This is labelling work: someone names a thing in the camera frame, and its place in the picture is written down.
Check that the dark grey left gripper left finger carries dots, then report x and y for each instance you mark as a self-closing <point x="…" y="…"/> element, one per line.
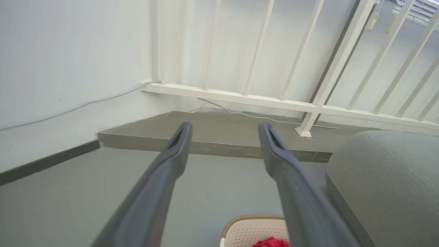
<point x="151" y="202"/>

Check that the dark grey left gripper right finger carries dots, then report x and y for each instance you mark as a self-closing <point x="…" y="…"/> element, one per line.
<point x="301" y="206"/>

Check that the cream perforated plastic laundry basket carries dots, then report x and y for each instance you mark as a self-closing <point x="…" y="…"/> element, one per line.
<point x="250" y="230"/>

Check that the red garment with white stripes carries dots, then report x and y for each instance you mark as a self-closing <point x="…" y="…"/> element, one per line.
<point x="271" y="243"/>

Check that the grey fabric sofa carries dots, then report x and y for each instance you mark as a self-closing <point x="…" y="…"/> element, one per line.
<point x="387" y="185"/>

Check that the dark grey baseboard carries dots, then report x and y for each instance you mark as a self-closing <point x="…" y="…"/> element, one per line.
<point x="44" y="163"/>

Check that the white metal railing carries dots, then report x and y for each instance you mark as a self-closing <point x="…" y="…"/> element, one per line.
<point x="240" y="97"/>

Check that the white window blinds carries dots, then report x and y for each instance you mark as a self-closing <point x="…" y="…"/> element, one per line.
<point x="422" y="10"/>

